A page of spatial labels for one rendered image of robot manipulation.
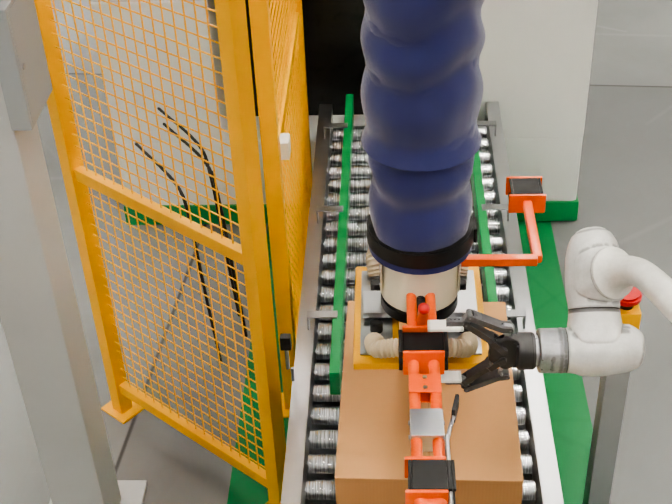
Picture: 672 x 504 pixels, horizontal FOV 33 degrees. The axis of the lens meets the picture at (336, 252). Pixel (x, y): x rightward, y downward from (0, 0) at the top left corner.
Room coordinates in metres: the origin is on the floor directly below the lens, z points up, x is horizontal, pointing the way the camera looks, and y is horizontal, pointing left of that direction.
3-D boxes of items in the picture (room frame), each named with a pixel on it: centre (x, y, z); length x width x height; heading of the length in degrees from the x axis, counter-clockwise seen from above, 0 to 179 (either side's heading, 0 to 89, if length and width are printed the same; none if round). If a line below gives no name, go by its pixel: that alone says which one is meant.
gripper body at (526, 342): (1.67, -0.34, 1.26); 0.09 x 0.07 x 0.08; 87
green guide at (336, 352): (3.10, 0.01, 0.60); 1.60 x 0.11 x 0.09; 176
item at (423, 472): (1.34, -0.14, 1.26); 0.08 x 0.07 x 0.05; 177
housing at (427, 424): (1.47, -0.15, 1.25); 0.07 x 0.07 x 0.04; 87
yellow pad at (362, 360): (1.94, -0.08, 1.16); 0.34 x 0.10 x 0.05; 177
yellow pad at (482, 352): (1.93, -0.27, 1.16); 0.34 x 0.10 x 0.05; 177
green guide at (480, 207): (3.07, -0.53, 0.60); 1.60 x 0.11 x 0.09; 176
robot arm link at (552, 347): (1.66, -0.41, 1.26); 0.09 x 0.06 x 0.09; 177
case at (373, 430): (1.92, -0.20, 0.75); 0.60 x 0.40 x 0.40; 175
